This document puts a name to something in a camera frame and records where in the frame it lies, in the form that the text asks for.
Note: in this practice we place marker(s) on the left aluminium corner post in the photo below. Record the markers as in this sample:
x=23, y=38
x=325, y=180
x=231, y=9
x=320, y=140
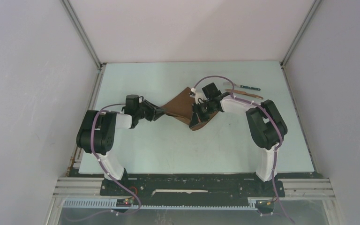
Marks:
x=81, y=32

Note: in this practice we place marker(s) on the aluminium frame profile front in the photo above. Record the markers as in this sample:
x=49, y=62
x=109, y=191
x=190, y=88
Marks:
x=71, y=187

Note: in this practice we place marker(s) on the aluminium corner post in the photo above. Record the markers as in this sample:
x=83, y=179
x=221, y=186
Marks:
x=81, y=32
x=301, y=31

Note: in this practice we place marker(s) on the brown cloth napkin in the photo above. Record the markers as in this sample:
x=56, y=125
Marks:
x=180, y=107

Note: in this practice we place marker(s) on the grey cable duct strip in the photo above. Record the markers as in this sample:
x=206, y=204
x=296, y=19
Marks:
x=111, y=204

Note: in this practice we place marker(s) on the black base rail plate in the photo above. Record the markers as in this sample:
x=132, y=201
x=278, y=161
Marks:
x=193, y=189

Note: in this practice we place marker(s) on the right aluminium corner post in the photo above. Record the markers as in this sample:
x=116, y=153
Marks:
x=301, y=31

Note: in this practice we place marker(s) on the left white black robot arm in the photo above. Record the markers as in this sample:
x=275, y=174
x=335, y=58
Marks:
x=97, y=131

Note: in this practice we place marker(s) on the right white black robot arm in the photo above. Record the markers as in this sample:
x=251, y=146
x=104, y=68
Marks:
x=266, y=125

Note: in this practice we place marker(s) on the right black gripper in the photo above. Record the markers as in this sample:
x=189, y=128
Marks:
x=196, y=109

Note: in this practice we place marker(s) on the brown wooden knife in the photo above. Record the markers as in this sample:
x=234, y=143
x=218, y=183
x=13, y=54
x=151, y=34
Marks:
x=239, y=92

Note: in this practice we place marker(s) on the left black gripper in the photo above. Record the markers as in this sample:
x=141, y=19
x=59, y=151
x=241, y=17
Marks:
x=154, y=111

